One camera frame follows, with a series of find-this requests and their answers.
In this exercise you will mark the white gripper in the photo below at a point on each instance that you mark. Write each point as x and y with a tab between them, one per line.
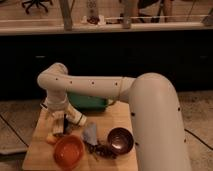
55	108

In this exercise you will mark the black whiteboard eraser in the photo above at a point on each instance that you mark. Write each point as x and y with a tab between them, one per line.
65	124

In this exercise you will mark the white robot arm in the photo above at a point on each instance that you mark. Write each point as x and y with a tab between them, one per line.
154	106

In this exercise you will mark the white paper cup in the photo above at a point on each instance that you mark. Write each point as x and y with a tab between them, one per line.
80	118

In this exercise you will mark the yellow round fruit toy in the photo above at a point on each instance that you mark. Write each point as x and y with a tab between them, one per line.
51	139

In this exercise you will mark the grey cloth piece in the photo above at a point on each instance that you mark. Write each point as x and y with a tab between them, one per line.
89	134

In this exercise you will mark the green plastic tray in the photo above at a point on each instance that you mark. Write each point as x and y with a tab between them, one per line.
83	102

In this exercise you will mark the orange plastic bowl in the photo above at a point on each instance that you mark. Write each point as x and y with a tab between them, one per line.
68	152

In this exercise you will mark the dark grapes bunch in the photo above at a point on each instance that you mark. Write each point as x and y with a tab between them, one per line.
101	150

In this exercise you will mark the dark purple bowl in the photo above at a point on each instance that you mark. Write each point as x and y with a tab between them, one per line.
120	141

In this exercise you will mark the black office chair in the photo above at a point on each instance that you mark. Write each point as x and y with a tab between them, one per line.
29	3

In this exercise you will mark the seated person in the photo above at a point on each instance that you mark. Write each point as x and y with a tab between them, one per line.
152	10

